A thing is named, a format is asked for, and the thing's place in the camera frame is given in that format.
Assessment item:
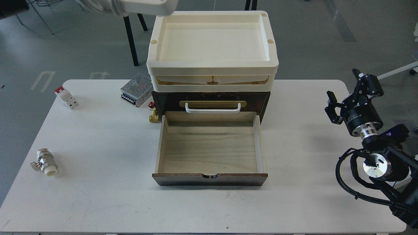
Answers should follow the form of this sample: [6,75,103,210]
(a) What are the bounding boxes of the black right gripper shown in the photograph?
[325,69,384,137]

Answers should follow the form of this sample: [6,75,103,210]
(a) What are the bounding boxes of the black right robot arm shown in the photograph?
[325,69,418,228]

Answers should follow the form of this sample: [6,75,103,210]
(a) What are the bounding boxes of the dark wooden cabinet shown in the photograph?
[152,91,271,119]

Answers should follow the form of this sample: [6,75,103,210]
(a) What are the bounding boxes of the white chair base leg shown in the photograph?
[377,61,418,80]

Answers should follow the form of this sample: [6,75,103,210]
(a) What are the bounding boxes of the cream stacked plastic trays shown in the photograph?
[147,10,279,92]

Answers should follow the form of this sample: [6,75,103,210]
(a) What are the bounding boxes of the open wooden drawer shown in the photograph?
[152,112,268,186]

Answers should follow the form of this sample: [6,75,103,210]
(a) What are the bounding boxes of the metal mesh power supply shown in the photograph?
[121,73,153,107]

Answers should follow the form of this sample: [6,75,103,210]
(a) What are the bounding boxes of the black table leg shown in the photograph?
[123,13,148,67]

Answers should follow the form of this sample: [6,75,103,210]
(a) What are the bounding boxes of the white red circuit breaker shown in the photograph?
[54,86,79,109]

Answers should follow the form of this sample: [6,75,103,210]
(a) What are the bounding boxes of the silver white pipe valve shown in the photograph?
[30,148,58,177]

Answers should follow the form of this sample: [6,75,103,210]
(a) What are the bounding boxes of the white cabinet handle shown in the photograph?
[185,102,241,114]

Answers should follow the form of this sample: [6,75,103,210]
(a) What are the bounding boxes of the brass valve red handle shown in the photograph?
[148,102,160,123]

